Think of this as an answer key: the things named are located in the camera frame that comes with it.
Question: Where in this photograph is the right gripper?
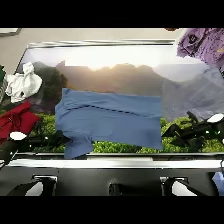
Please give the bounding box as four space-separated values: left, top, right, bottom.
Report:
161 122 185 139

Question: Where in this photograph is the blue T-shirt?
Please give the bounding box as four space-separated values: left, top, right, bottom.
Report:
54 87 164 160

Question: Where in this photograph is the pale blue garment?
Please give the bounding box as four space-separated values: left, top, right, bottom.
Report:
211 171 224 197

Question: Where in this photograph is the purple garment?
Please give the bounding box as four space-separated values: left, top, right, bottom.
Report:
176 27 224 73

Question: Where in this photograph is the red garment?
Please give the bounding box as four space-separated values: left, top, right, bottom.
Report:
0 100 42 141

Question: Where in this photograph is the white garment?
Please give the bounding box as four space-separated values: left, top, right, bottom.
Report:
4 61 44 104

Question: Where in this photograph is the dark green garment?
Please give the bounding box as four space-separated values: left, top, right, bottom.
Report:
0 65 6 86

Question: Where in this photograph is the silver frame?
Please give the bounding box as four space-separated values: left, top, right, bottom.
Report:
0 152 224 197

